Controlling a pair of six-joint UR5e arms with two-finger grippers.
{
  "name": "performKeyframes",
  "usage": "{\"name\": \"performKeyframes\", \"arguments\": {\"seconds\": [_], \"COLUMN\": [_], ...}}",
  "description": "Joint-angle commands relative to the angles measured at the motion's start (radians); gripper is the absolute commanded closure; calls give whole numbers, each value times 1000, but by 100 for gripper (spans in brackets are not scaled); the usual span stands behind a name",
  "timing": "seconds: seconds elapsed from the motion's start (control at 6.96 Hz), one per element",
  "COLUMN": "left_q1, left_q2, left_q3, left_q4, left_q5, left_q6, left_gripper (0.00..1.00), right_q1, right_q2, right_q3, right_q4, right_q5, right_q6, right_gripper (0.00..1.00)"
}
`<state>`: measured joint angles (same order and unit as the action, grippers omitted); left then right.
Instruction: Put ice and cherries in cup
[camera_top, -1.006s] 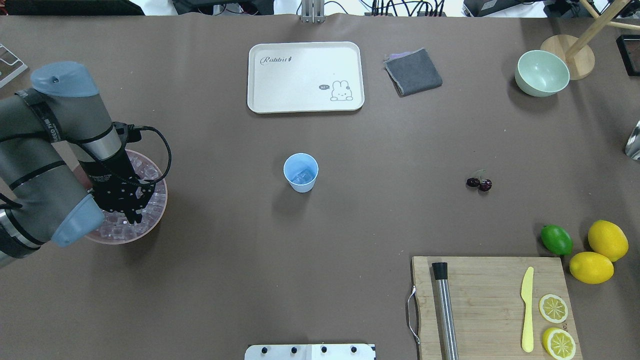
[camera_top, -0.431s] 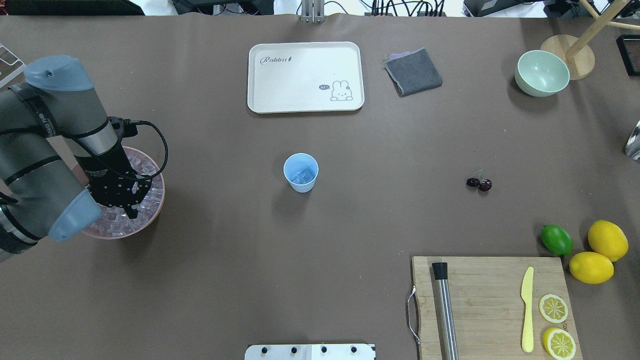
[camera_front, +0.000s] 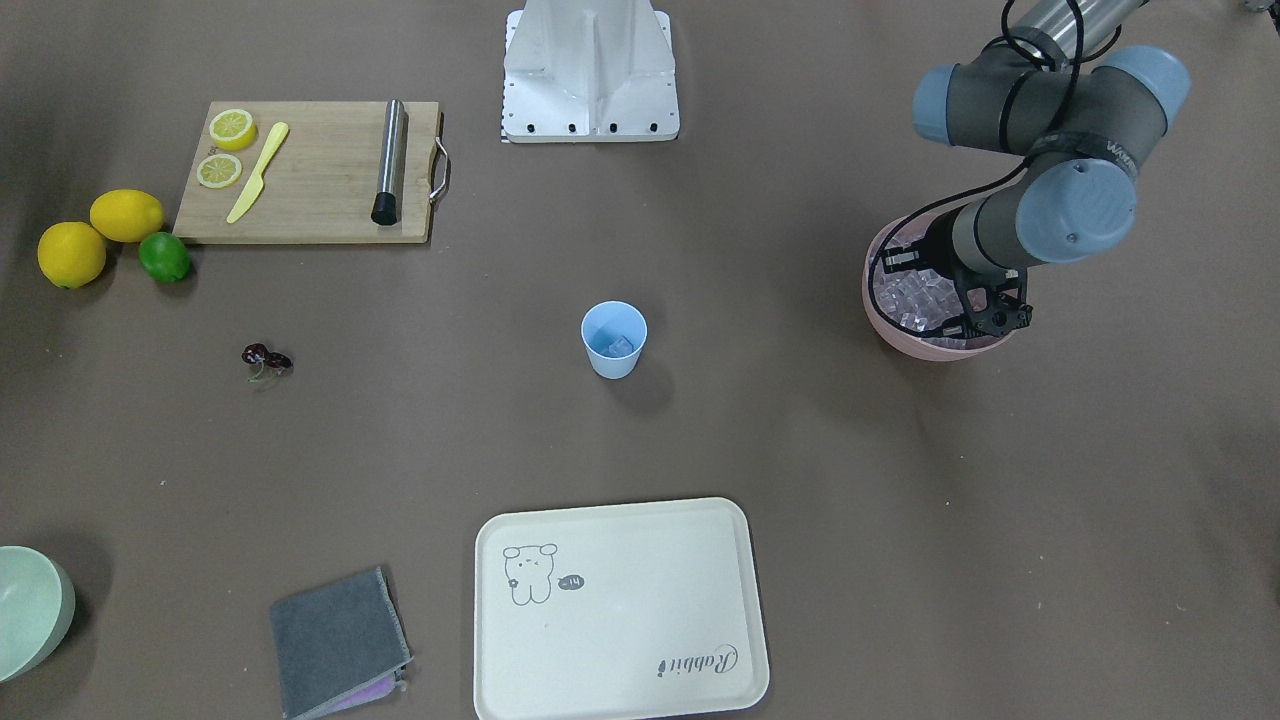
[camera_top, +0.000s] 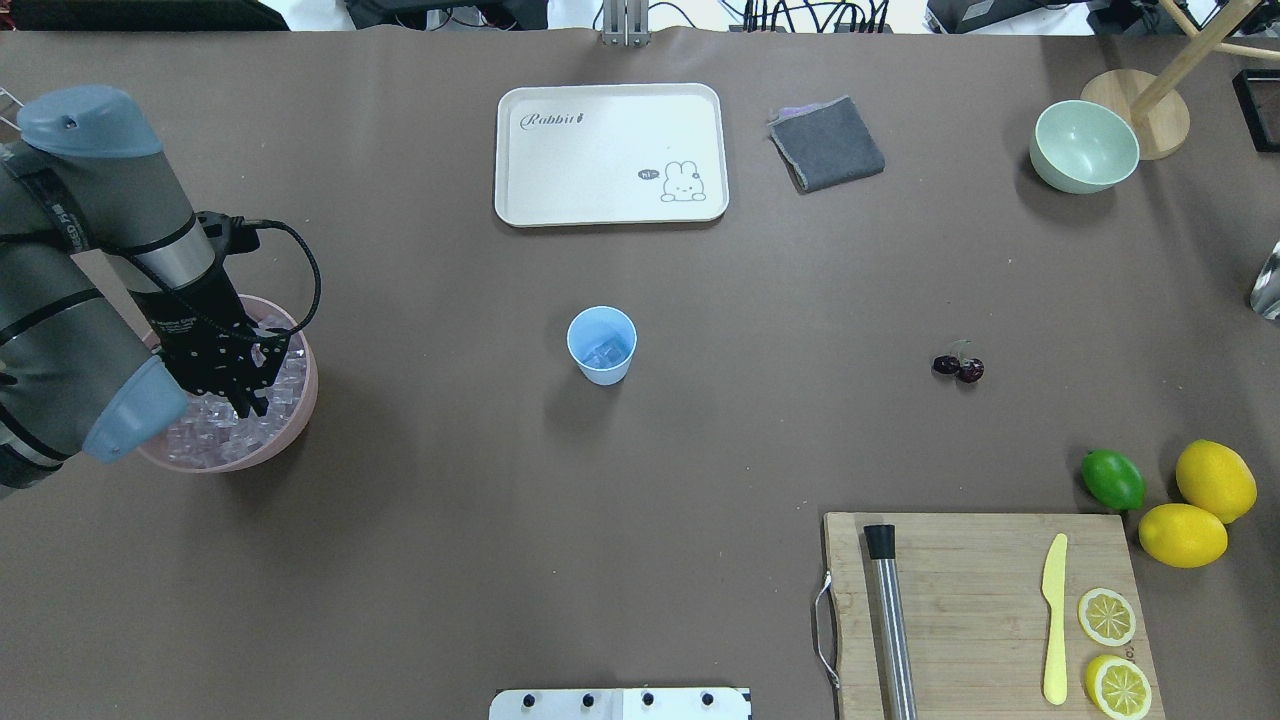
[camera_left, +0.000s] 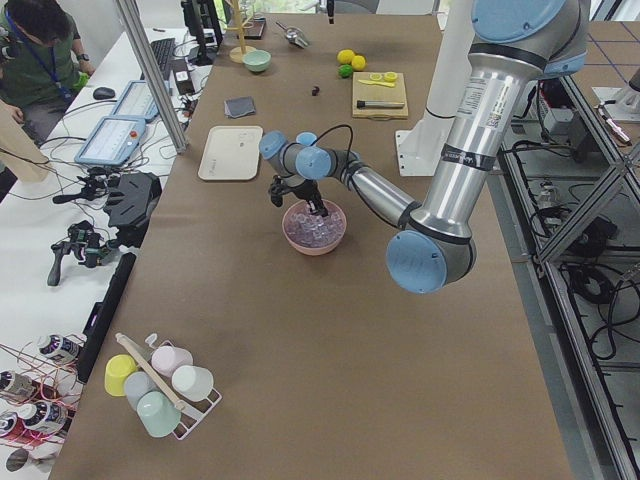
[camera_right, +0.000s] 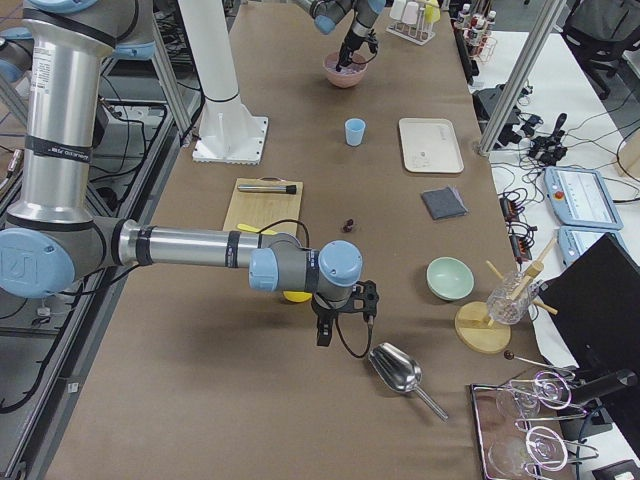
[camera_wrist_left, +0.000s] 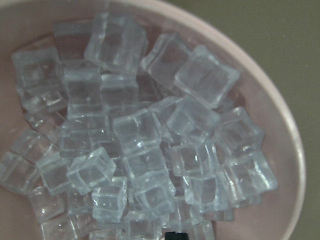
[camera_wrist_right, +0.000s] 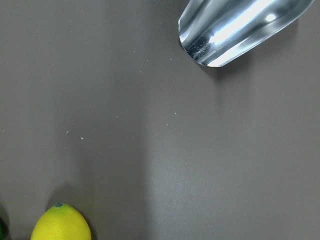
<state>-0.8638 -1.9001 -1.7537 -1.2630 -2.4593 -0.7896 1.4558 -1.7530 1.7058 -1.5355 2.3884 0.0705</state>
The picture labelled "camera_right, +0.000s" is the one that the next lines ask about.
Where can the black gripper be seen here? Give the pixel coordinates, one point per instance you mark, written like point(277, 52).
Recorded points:
point(352, 38)
point(322, 314)

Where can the yellow lemon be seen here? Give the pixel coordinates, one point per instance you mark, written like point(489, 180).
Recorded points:
point(296, 296)

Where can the white wire cup rack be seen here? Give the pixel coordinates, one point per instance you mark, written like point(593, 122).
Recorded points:
point(414, 20)

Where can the pink bowl of ice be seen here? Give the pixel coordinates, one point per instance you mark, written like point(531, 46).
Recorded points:
point(345, 77)

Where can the cream rabbit serving tray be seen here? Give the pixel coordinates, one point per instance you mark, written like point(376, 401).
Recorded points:
point(430, 146)

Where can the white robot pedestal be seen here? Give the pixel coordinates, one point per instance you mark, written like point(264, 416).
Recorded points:
point(228, 132)

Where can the blue teach pendant upper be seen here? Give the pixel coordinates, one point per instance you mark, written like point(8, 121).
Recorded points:
point(579, 197)

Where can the blue teach pendant lower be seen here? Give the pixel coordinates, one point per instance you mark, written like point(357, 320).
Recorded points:
point(573, 241)

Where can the yellow plastic knife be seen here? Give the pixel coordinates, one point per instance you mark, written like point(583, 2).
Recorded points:
point(251, 229)

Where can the wire glass rack tray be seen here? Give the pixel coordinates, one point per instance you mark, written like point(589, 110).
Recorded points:
point(517, 427)

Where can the pair of dark cherries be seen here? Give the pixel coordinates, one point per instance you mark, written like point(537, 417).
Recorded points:
point(348, 226)

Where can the steel muddler black tip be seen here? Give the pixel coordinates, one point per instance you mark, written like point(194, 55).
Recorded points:
point(268, 189)

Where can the crystal glass on stand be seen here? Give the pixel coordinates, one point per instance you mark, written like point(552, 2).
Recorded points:
point(506, 308)

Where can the blue teach pendant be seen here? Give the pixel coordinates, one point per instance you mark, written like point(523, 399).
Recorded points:
point(579, 197)
point(573, 241)

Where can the grey folded cloth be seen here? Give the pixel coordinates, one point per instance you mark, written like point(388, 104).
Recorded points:
point(444, 203)

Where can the bamboo cutting board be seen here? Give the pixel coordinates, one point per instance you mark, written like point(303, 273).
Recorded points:
point(261, 209)

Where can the aluminium frame post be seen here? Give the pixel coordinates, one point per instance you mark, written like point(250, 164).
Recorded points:
point(526, 60)

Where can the metal ice scoop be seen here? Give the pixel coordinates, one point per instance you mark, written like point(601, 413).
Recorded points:
point(402, 374)

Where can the red wire bottle rack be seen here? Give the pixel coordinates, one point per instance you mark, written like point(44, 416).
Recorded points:
point(474, 25)

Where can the mint green bowl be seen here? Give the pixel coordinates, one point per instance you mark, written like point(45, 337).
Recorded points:
point(449, 278)

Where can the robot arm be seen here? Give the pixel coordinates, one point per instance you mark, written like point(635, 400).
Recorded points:
point(51, 240)
point(327, 15)

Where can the light blue plastic cup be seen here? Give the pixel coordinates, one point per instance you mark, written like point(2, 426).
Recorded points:
point(354, 131)

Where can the wooden cup stand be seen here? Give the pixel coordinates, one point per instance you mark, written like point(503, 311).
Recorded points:
point(485, 326)

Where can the black monitor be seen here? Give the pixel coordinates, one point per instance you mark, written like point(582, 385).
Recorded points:
point(597, 298)

